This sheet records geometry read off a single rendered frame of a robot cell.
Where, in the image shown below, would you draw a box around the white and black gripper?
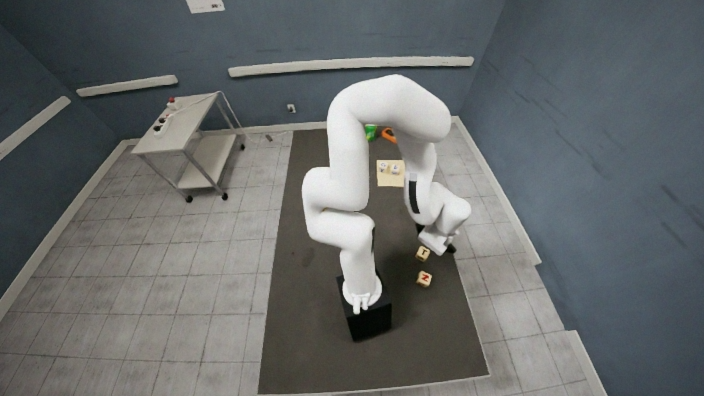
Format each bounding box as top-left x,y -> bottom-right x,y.
415,223 -> 456,253

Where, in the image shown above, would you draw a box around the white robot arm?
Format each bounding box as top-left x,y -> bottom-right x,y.
302,75 -> 471,314

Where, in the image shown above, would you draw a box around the beige mat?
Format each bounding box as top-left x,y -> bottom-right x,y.
377,160 -> 405,187

